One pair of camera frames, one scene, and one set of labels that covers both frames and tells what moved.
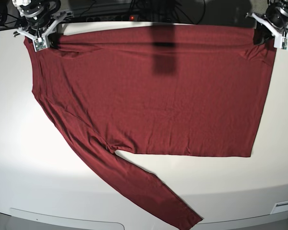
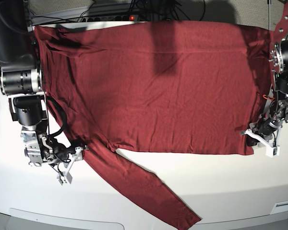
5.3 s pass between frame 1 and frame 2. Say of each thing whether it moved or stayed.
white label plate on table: stayed
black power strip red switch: stayed
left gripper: moved
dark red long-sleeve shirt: stayed
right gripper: moved
